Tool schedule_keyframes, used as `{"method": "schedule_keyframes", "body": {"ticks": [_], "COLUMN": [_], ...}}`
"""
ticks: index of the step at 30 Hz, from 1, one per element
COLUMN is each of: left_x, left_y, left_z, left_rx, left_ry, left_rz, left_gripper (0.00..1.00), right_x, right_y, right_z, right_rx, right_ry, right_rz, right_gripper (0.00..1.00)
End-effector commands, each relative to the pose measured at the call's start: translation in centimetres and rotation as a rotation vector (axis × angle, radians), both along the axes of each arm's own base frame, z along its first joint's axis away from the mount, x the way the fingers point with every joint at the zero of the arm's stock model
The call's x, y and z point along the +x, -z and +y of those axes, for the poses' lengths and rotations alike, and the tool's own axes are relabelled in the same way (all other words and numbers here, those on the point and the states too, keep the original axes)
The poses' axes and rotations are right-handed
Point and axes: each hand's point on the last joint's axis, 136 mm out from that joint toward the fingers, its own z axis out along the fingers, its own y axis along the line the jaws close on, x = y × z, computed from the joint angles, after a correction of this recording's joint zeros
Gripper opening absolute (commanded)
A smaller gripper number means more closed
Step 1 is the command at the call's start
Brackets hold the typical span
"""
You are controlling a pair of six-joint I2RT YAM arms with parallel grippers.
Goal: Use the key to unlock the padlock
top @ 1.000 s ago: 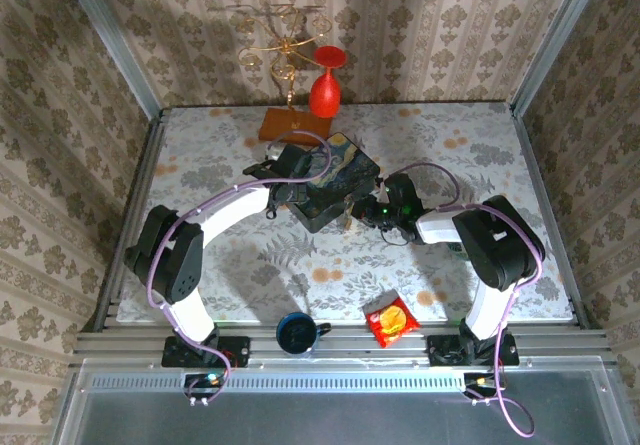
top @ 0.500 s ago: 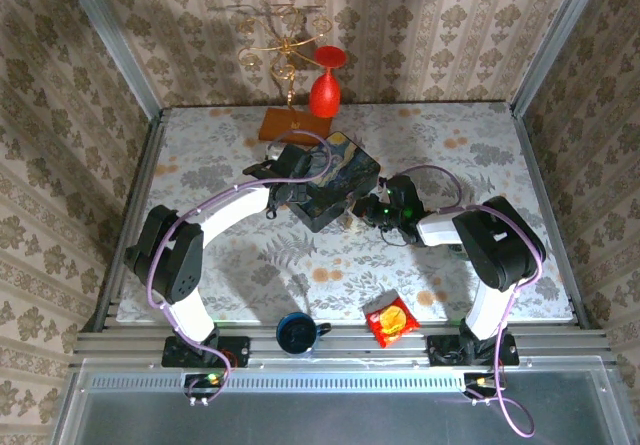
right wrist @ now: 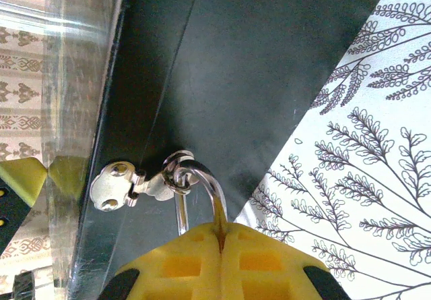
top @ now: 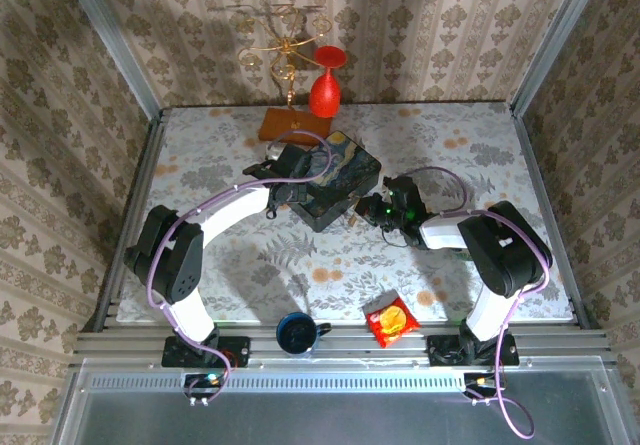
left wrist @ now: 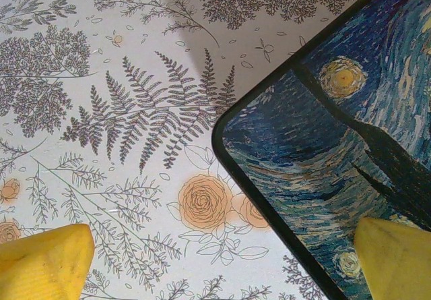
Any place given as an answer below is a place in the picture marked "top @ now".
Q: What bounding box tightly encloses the dark starry night print box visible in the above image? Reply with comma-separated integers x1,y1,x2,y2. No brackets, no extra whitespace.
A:
292,129,383,233

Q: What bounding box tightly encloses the red wine glass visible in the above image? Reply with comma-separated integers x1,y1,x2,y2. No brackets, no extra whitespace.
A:
308,44,347,119

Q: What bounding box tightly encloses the floral white table mat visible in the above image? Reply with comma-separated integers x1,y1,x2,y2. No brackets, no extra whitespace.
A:
117,102,574,324

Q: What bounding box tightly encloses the red snack packet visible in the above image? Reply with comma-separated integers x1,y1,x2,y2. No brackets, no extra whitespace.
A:
363,289,420,349

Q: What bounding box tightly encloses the dark blue mug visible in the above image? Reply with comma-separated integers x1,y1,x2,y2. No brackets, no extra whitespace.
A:
275,311,333,356

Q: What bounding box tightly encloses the right connector board with LED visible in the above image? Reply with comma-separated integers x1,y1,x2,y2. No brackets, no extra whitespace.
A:
462,370,502,407

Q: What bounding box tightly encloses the connector board with led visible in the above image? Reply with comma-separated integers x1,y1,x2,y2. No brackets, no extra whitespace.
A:
182,372,227,407
462,370,502,407

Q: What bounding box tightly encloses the left connector board with LED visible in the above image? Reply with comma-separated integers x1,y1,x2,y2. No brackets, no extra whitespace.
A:
182,372,227,407

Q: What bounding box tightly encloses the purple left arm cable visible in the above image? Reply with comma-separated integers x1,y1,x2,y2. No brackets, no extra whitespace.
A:
147,129,334,407

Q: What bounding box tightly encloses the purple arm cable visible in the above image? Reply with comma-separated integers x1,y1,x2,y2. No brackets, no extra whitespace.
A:
399,165,554,439
147,129,334,407

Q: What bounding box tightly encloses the gold wire stand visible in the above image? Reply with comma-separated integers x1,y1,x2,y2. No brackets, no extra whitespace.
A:
237,2,335,147

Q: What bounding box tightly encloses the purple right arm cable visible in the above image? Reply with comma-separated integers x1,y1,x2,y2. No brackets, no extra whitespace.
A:
399,165,554,439

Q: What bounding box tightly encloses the aluminium front frame rail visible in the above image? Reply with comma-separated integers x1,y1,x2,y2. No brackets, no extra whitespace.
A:
72,320,609,369

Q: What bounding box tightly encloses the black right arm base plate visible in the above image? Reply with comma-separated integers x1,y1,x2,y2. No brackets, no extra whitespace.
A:
427,333,521,367

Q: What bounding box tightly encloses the aluminium right side rail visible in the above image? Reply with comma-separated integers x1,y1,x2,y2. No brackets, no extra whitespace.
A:
509,104,601,329

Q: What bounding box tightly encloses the aluminium left side rail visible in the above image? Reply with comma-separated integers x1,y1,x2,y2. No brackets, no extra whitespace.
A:
93,109,167,334

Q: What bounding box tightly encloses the slotted grey cable duct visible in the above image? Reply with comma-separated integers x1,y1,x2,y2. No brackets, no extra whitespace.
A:
87,372,466,394

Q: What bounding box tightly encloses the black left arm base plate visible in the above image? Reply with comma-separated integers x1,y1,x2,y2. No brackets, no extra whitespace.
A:
161,336,251,369

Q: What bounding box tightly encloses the aluminium left frame post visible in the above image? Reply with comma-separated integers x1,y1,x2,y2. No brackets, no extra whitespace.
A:
57,0,166,121

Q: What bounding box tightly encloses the aluminium frame post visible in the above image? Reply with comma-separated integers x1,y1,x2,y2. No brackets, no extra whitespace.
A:
509,0,609,116
57,0,166,121

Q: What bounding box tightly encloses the aluminium right frame post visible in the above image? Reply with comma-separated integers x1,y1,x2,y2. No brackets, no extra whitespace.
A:
509,0,609,116

